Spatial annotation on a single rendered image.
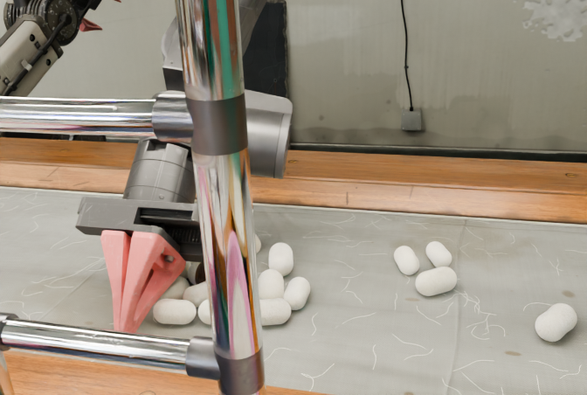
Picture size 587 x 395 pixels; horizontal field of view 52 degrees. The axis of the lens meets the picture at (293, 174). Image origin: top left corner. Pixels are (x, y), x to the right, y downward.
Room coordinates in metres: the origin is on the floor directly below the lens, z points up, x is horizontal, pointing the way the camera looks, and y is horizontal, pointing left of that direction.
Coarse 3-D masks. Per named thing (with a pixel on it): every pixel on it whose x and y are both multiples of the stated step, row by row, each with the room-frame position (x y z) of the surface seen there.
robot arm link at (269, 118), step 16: (176, 32) 0.54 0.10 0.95; (176, 48) 0.52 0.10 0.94; (176, 64) 0.51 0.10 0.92; (176, 80) 0.51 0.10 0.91; (256, 96) 0.51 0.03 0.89; (272, 96) 0.51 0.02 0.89; (256, 112) 0.49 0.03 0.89; (272, 112) 0.49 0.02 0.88; (288, 112) 0.50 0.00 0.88; (256, 128) 0.47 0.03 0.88; (272, 128) 0.47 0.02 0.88; (288, 128) 0.47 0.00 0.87; (256, 144) 0.46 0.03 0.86; (272, 144) 0.46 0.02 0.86; (288, 144) 0.51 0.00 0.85; (256, 160) 0.46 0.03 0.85; (272, 160) 0.46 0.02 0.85; (272, 176) 0.47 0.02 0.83
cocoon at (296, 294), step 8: (296, 280) 0.42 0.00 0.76; (304, 280) 0.42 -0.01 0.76; (288, 288) 0.41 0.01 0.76; (296, 288) 0.41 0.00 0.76; (304, 288) 0.41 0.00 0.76; (288, 296) 0.40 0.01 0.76; (296, 296) 0.40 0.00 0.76; (304, 296) 0.41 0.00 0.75; (296, 304) 0.40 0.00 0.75; (304, 304) 0.41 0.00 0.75
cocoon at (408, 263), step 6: (402, 246) 0.47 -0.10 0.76; (408, 246) 0.47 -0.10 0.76; (396, 252) 0.47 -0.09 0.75; (402, 252) 0.46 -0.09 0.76; (408, 252) 0.46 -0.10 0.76; (396, 258) 0.46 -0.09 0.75; (402, 258) 0.45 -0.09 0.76; (408, 258) 0.45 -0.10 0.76; (414, 258) 0.45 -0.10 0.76; (402, 264) 0.45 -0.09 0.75; (408, 264) 0.45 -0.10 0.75; (414, 264) 0.45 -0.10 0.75; (402, 270) 0.45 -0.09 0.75; (408, 270) 0.45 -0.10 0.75; (414, 270) 0.45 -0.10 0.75
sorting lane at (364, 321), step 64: (0, 192) 0.68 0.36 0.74; (64, 192) 0.67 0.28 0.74; (0, 256) 0.52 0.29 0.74; (64, 256) 0.51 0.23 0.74; (320, 256) 0.49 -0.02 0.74; (384, 256) 0.49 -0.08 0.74; (512, 256) 0.48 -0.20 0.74; (576, 256) 0.47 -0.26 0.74; (64, 320) 0.41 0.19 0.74; (192, 320) 0.40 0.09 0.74; (320, 320) 0.39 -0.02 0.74; (384, 320) 0.39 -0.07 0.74; (448, 320) 0.39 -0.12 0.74; (512, 320) 0.38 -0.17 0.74; (320, 384) 0.32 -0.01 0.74; (384, 384) 0.32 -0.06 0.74; (448, 384) 0.32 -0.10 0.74; (512, 384) 0.31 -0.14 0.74; (576, 384) 0.31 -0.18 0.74
